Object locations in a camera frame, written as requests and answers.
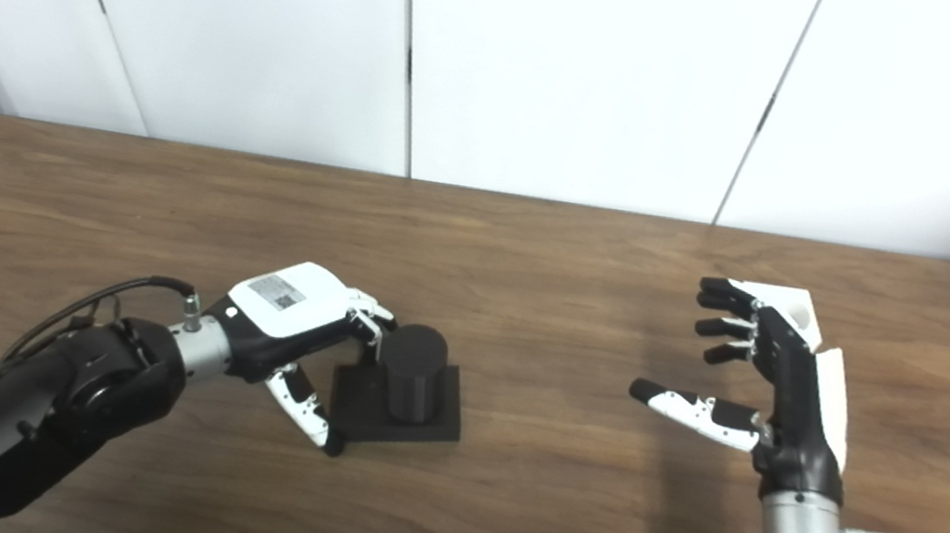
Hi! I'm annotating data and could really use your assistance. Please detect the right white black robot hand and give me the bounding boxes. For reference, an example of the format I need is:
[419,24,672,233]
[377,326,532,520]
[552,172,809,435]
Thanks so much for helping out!
[618,267,872,510]

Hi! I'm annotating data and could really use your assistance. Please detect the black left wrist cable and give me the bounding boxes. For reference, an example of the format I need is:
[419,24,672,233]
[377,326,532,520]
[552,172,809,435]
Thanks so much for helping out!
[0,256,207,391]

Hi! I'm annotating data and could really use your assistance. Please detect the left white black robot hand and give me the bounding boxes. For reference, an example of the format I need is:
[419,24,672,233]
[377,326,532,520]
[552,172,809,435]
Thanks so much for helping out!
[188,248,403,464]

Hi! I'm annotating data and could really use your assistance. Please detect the white square piece with hole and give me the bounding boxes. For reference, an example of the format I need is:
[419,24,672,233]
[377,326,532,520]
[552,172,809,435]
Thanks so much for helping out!
[744,282,830,355]

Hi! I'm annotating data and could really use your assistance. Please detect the black peg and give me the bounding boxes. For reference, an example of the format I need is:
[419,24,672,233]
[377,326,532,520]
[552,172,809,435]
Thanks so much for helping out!
[324,313,475,458]

